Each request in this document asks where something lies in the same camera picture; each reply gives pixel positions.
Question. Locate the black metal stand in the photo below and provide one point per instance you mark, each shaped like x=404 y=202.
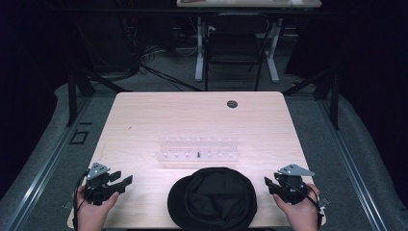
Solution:
x=330 y=93
x=75 y=93

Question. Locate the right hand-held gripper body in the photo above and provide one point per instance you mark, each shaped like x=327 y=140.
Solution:
x=292 y=187

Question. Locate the clear acrylic rack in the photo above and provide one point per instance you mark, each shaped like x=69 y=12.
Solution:
x=198 y=150

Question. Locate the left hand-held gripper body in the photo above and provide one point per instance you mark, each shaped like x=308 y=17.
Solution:
x=97 y=187

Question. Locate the aluminium floor rail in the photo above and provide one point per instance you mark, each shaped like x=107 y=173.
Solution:
x=349 y=166
x=41 y=173

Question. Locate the black hat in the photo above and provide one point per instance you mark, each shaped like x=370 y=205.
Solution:
x=212 y=200

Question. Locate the person's right hand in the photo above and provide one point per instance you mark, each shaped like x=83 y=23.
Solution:
x=300 y=213

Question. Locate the grey table grommet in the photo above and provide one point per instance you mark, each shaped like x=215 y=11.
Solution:
x=232 y=104

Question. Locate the white-legged desk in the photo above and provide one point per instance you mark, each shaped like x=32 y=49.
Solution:
x=272 y=57

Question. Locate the black chair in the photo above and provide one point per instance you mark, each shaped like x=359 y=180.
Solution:
x=234 y=48

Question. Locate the person's left hand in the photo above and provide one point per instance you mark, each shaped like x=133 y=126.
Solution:
x=93 y=211

